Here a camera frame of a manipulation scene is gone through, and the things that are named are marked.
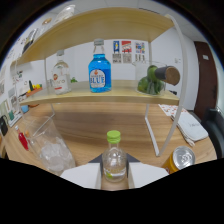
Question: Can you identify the blue liquid bottle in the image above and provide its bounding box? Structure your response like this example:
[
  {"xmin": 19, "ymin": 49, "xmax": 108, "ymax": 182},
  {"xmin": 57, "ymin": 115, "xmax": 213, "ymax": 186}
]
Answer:
[{"xmin": 87, "ymin": 38, "xmax": 113, "ymax": 94}]

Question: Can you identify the multicolour wall poster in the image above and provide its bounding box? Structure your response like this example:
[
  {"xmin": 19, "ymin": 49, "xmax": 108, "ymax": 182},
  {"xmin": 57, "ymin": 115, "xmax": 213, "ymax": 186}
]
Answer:
[{"xmin": 134, "ymin": 41, "xmax": 146, "ymax": 63}]

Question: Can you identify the clear glass with ice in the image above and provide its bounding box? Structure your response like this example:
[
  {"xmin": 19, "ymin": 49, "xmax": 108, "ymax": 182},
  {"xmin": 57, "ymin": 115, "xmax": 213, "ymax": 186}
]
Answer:
[{"xmin": 20, "ymin": 114, "xmax": 77, "ymax": 177}]

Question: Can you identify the tall glass jar cork lid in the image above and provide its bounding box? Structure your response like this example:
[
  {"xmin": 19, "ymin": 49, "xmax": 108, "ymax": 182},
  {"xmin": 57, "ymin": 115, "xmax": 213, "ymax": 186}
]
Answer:
[{"xmin": 39, "ymin": 16, "xmax": 54, "ymax": 34}]

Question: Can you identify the white-framed wooden shelf rack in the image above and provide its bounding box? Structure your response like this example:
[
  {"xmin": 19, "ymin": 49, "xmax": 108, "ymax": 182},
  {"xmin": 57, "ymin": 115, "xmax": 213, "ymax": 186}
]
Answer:
[{"xmin": 13, "ymin": 7, "xmax": 189, "ymax": 158}]

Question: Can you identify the black kettle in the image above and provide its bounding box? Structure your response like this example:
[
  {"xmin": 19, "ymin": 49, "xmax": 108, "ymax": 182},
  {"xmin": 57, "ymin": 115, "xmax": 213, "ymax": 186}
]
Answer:
[{"xmin": 0, "ymin": 114, "xmax": 9, "ymax": 137}]

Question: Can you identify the white notebook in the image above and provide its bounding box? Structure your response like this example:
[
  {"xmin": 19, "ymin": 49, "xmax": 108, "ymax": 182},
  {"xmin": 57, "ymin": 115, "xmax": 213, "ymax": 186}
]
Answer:
[{"xmin": 170, "ymin": 110, "xmax": 209, "ymax": 148}]

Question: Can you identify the patterned orange mat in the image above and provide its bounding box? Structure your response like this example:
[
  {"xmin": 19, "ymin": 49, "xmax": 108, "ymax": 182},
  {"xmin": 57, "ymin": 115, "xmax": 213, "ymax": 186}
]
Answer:
[{"xmin": 158, "ymin": 103, "xmax": 179, "ymax": 118}]

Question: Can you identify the blue wall poster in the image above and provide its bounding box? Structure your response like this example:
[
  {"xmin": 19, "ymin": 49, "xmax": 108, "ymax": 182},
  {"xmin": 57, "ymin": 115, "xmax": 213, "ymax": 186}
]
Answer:
[{"xmin": 112, "ymin": 40, "xmax": 122, "ymax": 64}]

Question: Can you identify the glass jar of limes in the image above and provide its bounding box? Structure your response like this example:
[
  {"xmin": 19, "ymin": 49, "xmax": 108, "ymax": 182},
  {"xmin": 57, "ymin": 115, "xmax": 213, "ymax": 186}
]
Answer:
[{"xmin": 134, "ymin": 60, "xmax": 167, "ymax": 97}]

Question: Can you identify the clear bottle green cap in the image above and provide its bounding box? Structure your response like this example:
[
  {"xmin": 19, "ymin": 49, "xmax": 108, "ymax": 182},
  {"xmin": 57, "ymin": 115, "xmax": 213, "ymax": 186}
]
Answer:
[{"xmin": 101, "ymin": 130, "xmax": 128, "ymax": 183}]

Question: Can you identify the brown door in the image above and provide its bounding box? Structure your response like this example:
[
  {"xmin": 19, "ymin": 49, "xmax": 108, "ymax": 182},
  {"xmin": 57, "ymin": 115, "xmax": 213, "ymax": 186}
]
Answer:
[{"xmin": 193, "ymin": 40, "xmax": 218, "ymax": 121}]

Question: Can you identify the clear bottle red label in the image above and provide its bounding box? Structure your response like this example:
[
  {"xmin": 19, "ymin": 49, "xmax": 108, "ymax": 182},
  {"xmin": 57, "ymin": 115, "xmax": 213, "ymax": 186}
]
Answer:
[{"xmin": 51, "ymin": 49, "xmax": 72, "ymax": 95}]

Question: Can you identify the red wall poster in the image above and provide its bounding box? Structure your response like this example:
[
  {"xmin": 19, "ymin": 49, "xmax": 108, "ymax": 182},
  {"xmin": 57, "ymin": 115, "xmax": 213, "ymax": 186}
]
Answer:
[{"xmin": 121, "ymin": 40, "xmax": 133, "ymax": 64}]

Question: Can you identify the yellow cartoon drink can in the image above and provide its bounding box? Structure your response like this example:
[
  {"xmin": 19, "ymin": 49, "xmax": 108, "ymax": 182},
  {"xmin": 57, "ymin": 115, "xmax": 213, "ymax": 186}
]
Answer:
[{"xmin": 162, "ymin": 145, "xmax": 197, "ymax": 175}]

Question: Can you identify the black and yellow can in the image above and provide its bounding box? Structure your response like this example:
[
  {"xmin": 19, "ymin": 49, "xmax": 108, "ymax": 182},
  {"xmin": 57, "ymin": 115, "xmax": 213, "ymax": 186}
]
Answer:
[{"xmin": 22, "ymin": 28, "xmax": 38, "ymax": 54}]

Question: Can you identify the red liquid bottle white cap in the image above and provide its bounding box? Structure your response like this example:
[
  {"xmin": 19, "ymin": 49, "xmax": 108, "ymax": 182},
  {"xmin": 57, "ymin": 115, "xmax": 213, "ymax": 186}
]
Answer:
[{"xmin": 14, "ymin": 125, "xmax": 30, "ymax": 152}]

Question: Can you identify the white tray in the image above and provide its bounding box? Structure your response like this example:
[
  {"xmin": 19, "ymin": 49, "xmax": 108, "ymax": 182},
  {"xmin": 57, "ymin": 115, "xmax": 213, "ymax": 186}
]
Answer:
[{"xmin": 8, "ymin": 111, "xmax": 24, "ymax": 128}]

